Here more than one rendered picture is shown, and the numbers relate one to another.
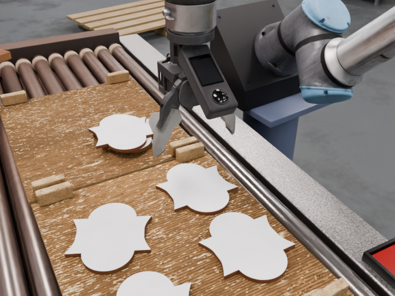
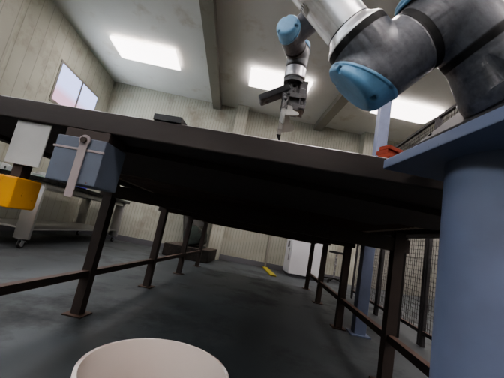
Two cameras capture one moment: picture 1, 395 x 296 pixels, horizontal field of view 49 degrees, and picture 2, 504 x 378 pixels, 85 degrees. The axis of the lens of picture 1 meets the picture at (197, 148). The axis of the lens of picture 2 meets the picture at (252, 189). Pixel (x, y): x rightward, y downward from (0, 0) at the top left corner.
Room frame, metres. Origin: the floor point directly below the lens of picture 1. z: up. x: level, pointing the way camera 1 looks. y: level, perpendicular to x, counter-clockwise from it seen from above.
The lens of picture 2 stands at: (1.04, -0.79, 0.67)
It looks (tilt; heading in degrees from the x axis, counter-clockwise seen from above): 10 degrees up; 122
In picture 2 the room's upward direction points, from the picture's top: 11 degrees clockwise
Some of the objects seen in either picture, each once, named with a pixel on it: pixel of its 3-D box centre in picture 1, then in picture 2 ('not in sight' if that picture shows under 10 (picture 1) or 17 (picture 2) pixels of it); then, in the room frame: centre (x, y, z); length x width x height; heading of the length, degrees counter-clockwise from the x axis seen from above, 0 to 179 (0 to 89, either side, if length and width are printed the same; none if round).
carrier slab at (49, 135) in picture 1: (91, 128); not in sight; (0.84, 0.24, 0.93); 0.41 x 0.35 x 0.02; 28
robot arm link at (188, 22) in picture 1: (188, 14); (295, 76); (0.63, 0.01, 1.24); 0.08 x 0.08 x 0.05
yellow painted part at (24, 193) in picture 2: not in sight; (20, 163); (0.12, -0.49, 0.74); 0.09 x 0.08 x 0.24; 27
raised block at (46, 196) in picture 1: (54, 194); not in sight; (0.58, 0.25, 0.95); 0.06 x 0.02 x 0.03; 119
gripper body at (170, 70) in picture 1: (188, 64); (293, 97); (0.64, 0.01, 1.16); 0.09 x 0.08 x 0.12; 29
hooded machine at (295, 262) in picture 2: not in sight; (303, 245); (-1.10, 5.21, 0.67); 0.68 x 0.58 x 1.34; 35
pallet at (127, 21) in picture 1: (144, 19); not in sight; (4.57, 0.56, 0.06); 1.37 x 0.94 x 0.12; 127
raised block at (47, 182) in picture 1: (49, 185); not in sight; (0.61, 0.26, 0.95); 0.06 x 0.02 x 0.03; 118
